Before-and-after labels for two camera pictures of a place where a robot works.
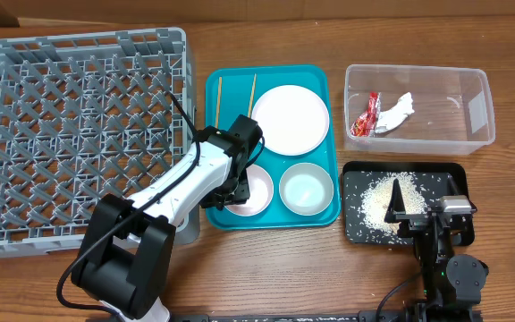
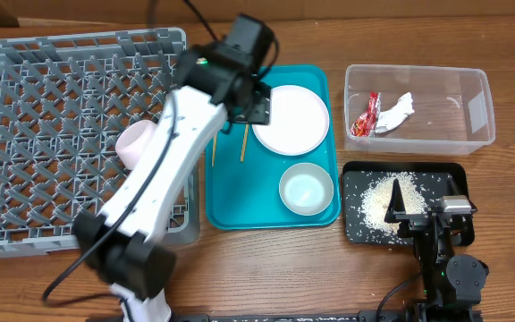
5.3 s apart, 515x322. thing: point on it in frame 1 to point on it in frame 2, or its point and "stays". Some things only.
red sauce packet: [365, 124] stays
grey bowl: [305, 189] stays
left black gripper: [240, 193] to [259, 109]
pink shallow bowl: [261, 190] to [131, 140]
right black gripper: [415, 222] stays
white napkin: [389, 119] stays
